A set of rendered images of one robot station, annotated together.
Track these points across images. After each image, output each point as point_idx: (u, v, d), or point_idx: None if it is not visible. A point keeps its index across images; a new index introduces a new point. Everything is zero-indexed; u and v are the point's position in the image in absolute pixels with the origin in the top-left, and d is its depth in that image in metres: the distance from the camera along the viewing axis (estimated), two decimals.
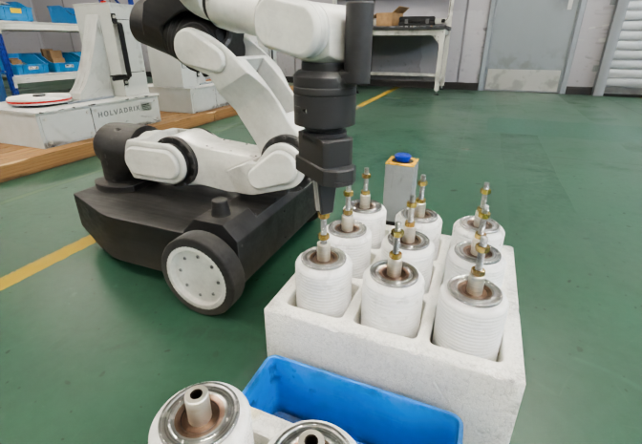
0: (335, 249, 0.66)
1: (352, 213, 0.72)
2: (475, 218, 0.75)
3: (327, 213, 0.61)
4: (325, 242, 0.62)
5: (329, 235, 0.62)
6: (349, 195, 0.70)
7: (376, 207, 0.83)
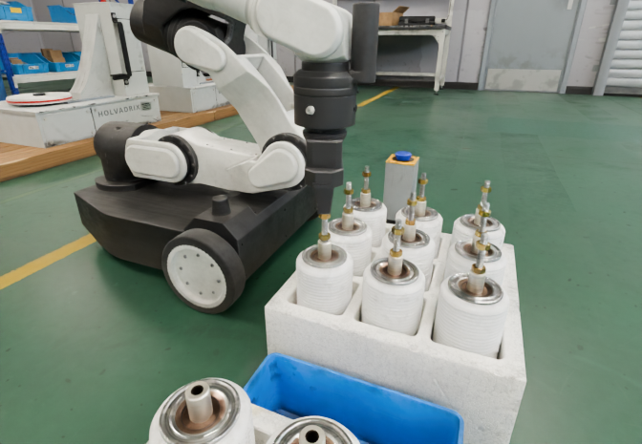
0: (336, 247, 0.66)
1: (352, 211, 0.72)
2: (475, 216, 0.75)
3: (328, 217, 0.60)
4: (321, 241, 0.62)
5: (323, 238, 0.61)
6: (350, 193, 0.70)
7: (377, 205, 0.83)
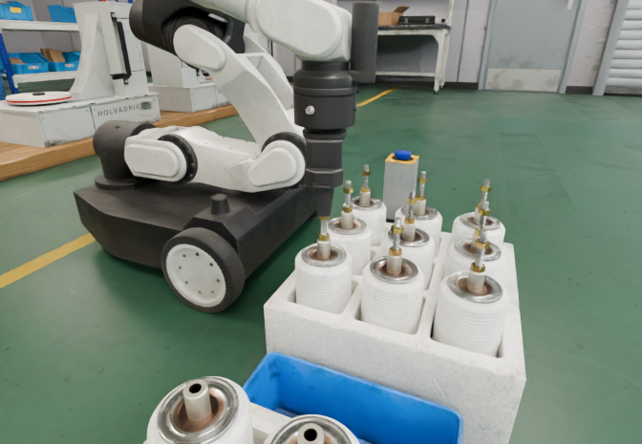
0: (335, 246, 0.66)
1: (351, 210, 0.72)
2: (475, 215, 0.75)
3: (326, 218, 0.60)
4: None
5: (321, 238, 0.61)
6: (349, 192, 0.70)
7: (376, 204, 0.82)
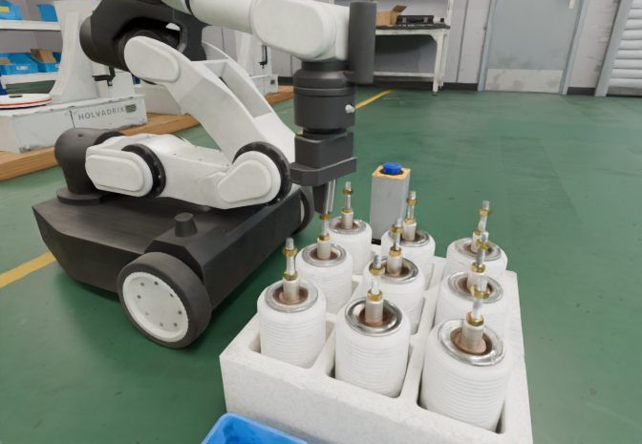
0: (309, 285, 0.55)
1: (318, 238, 0.62)
2: (472, 242, 0.65)
3: (288, 254, 0.50)
4: None
5: (285, 276, 0.51)
6: (319, 214, 0.61)
7: (360, 227, 0.72)
